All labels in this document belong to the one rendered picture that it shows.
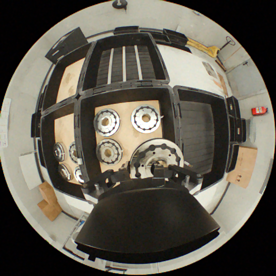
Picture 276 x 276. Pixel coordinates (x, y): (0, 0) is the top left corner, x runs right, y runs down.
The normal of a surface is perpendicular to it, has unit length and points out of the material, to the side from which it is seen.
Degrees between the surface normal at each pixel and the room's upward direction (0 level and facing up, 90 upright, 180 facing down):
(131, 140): 0
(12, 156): 90
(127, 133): 0
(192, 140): 0
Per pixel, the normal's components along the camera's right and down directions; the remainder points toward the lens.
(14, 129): 1.00, 0.03
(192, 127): -0.01, 0.04
